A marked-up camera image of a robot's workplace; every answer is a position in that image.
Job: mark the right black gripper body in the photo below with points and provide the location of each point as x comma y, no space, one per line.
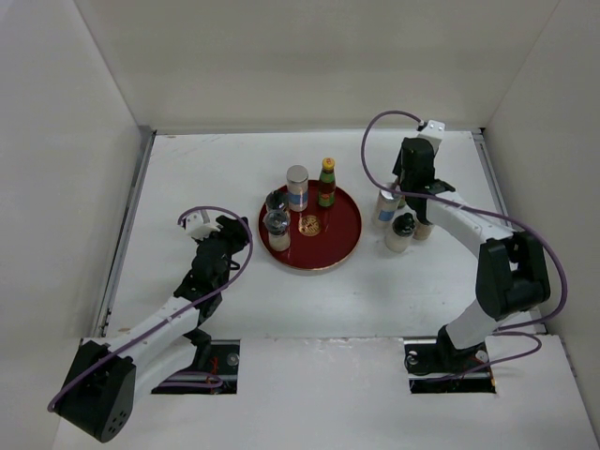
398,171

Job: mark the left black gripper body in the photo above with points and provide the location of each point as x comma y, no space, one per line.
232,241

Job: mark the white bead jar blue label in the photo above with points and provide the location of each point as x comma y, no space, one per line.
386,206

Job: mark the black-lid seasoning jar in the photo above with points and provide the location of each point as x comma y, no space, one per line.
422,231
400,234

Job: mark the glass grinder black top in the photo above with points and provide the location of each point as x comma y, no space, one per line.
277,224

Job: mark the sauce bottle green label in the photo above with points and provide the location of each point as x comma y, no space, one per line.
327,183

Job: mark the silver-lid jar blue label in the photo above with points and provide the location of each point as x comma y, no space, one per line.
297,188

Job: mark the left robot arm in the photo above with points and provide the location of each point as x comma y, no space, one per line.
107,377

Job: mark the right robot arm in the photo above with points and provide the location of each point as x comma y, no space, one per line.
511,274

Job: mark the red round tray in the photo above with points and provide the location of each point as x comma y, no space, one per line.
321,238

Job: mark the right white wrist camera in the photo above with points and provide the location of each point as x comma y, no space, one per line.
433,132

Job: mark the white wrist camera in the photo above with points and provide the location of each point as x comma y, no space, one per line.
433,132
198,225

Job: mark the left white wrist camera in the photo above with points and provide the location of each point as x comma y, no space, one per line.
198,225

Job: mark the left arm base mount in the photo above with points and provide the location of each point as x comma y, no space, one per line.
213,369

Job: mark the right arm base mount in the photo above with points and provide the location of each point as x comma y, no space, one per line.
428,373

